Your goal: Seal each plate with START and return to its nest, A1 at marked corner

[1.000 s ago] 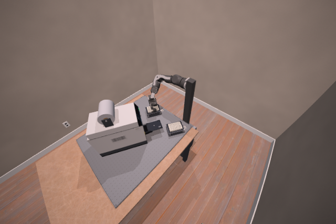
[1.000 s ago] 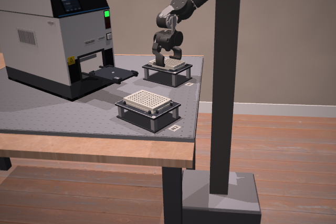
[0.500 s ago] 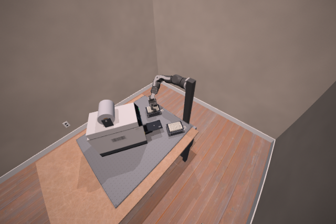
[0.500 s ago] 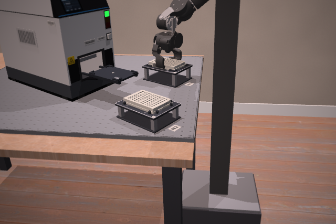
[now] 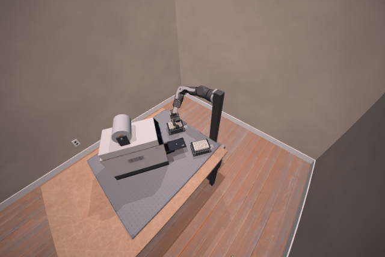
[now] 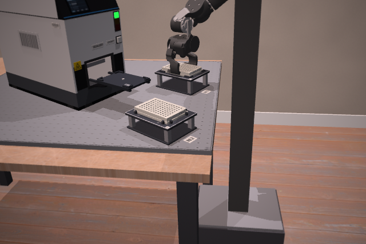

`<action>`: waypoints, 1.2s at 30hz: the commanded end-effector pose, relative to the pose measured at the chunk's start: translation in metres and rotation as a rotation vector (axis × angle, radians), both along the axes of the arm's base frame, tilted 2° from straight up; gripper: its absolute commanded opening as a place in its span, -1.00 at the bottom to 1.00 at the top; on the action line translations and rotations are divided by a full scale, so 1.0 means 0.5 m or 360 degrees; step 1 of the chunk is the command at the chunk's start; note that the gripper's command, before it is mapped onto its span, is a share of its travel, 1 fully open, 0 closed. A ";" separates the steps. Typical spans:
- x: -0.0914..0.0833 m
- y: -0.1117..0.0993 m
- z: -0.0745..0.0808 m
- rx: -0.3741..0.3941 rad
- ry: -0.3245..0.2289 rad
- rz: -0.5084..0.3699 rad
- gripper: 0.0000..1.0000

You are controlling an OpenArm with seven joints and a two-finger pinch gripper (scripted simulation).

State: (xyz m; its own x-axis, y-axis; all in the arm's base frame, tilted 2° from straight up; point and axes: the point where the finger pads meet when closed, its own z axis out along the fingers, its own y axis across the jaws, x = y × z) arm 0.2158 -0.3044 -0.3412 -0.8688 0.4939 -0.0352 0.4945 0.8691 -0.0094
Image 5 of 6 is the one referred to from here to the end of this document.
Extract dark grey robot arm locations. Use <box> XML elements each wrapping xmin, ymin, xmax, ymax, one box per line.
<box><xmin>169</xmin><ymin>85</ymin><xmax>218</xmax><ymax>116</ymax></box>

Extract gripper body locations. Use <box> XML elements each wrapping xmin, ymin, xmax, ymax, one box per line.
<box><xmin>170</xmin><ymin>112</ymin><xmax>180</xmax><ymax>122</ymax></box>

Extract white roll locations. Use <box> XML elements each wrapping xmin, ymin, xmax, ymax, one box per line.
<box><xmin>111</xmin><ymin>114</ymin><xmax>132</xmax><ymax>143</ymax></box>

